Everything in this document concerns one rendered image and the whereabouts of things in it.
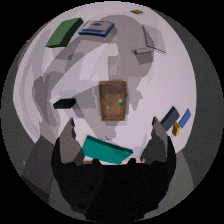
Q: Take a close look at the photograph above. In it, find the small yellow block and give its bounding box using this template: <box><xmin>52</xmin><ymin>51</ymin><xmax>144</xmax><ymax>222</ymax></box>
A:
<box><xmin>172</xmin><ymin>122</ymin><xmax>180</xmax><ymax>137</ymax></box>

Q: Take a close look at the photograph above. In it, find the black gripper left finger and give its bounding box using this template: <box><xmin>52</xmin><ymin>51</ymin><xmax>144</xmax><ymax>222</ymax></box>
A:
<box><xmin>51</xmin><ymin>118</ymin><xmax>85</xmax><ymax>194</ymax></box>

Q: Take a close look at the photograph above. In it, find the blue flat square pad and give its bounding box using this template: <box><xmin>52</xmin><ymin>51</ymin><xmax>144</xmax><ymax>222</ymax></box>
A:
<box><xmin>178</xmin><ymin>109</ymin><xmax>191</xmax><ymax>128</ymax></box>

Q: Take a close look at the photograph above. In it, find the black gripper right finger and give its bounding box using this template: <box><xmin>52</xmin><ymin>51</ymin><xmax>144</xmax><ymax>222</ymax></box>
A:
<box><xmin>143</xmin><ymin>116</ymin><xmax>176</xmax><ymax>192</ymax></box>

